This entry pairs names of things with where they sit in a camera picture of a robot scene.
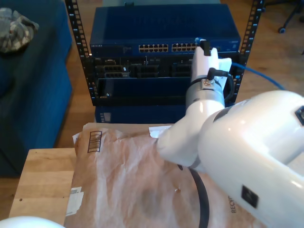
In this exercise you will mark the brown paper mailer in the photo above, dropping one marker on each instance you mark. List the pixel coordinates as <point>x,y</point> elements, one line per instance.
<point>118,178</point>

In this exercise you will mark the blue equipment case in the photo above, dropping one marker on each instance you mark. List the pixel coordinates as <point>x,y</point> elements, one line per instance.
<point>142,115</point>

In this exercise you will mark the camouflage cloth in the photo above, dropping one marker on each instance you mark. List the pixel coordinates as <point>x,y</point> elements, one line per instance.
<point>16,31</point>

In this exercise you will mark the long white tape strip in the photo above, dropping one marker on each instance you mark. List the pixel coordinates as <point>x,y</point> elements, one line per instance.
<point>154,133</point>

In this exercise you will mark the blue network switch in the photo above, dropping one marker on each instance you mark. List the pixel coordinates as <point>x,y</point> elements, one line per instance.
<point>154,23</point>

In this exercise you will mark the black rack server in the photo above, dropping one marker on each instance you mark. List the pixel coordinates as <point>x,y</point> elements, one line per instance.
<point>147,69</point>

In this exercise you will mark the white paper label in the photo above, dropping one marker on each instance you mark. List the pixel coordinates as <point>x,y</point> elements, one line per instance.
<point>74,202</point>

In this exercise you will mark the blue sofa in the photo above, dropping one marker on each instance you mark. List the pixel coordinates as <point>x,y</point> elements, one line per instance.
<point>35,95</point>

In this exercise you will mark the office chair base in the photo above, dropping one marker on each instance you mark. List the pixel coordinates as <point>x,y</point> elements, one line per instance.
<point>282,30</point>

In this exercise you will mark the black perforated rack post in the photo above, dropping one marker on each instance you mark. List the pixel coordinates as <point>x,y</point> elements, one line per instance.
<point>76,23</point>
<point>249,28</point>

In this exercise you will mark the black rack shelf tray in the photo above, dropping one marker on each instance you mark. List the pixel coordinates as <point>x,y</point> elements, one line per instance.
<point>142,88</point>

